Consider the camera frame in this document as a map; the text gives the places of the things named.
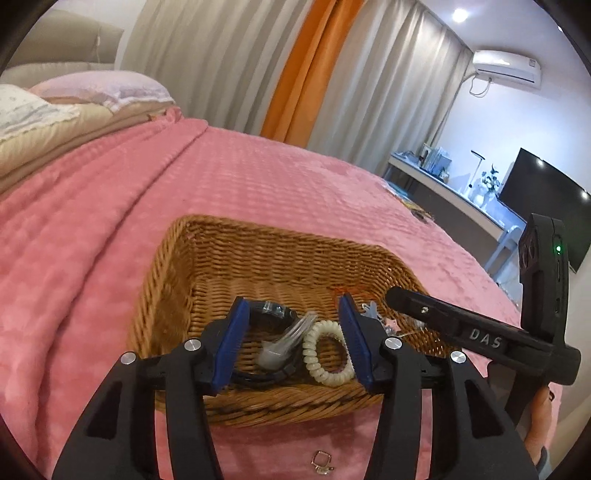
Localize white desk lamp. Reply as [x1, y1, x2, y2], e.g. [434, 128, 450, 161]
[466, 150, 486, 190]

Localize white air conditioner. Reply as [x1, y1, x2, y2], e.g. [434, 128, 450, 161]
[472, 49, 542, 88]

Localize pink fleece blanket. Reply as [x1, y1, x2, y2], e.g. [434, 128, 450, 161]
[0, 107, 566, 480]

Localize beige folded quilt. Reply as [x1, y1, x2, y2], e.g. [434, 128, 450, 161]
[0, 98, 172, 195]

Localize light blue chair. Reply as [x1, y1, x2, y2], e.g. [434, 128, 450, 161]
[485, 224, 527, 283]

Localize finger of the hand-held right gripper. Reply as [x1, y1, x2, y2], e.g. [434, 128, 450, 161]
[386, 287, 463, 343]

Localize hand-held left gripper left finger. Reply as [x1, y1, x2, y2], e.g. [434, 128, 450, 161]
[52, 296, 250, 480]

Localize black flat television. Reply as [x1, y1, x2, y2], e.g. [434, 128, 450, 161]
[499, 148, 591, 274]

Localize keys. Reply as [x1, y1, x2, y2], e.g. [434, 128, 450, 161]
[362, 301, 400, 335]

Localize lavender pillow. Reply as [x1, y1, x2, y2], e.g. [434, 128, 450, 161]
[28, 70, 177, 113]

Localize small silver ring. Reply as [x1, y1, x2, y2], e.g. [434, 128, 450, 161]
[311, 449, 334, 476]

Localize beige padded headboard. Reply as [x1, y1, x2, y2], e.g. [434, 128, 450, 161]
[0, 8, 126, 86]

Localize books on bed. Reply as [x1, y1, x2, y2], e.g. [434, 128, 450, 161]
[387, 184, 435, 223]

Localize cream spiral hair tie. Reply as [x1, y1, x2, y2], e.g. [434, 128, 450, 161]
[302, 319, 357, 387]

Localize brown wicker basket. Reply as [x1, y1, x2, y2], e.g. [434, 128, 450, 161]
[129, 214, 445, 428]

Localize grey curtain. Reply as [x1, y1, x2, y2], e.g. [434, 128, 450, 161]
[117, 0, 476, 178]

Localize orange curtain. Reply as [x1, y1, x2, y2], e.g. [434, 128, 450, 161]
[261, 0, 365, 148]

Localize black wrist watch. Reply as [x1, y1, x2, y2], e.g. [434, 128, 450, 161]
[230, 299, 302, 385]

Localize person's right hand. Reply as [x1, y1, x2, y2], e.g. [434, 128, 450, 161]
[525, 387, 556, 468]

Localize white floral pillow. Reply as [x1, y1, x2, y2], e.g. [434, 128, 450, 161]
[0, 84, 81, 139]

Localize translucent blue hair clip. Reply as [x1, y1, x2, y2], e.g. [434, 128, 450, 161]
[257, 313, 320, 371]

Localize white desk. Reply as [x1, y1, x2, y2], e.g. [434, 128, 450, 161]
[382, 151, 518, 241]

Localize white vase with flowers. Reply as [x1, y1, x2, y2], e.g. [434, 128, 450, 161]
[479, 164, 503, 206]

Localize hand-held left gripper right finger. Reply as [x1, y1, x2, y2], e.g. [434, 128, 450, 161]
[338, 294, 539, 480]

